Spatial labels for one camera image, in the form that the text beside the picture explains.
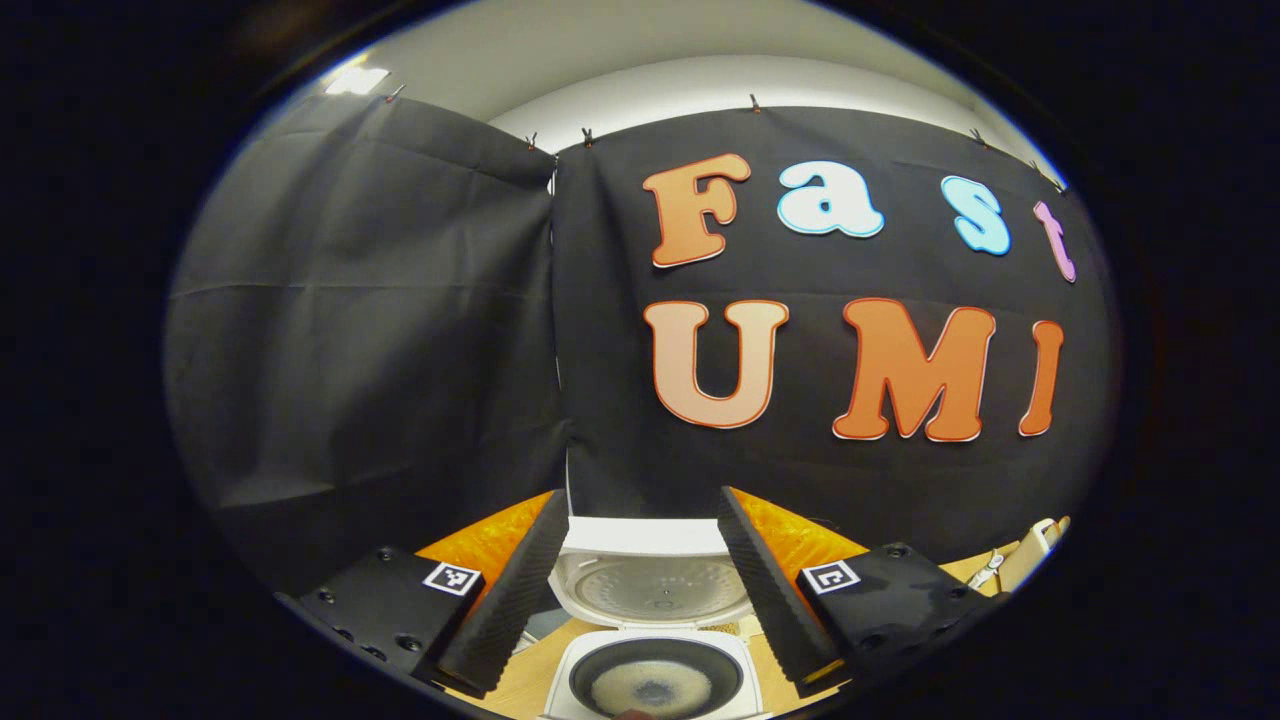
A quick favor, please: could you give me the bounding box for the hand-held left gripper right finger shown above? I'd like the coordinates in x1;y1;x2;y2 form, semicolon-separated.
715;487;1011;701

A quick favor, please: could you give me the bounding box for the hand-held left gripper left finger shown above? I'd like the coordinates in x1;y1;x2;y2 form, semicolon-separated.
275;488;571;701

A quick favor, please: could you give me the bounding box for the white rice cooker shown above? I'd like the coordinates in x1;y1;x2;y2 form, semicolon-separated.
543;517;771;720

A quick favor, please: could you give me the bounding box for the white rice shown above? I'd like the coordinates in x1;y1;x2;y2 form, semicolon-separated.
590;660;717;719

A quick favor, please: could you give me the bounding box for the white toaster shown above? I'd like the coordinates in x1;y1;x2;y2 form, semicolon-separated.
1000;515;1071;593

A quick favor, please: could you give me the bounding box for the row of cloth clips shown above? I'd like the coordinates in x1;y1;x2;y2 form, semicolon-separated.
385;84;1051;173

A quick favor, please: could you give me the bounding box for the long ceiling lamp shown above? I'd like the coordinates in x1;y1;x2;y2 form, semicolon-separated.
325;66;391;97

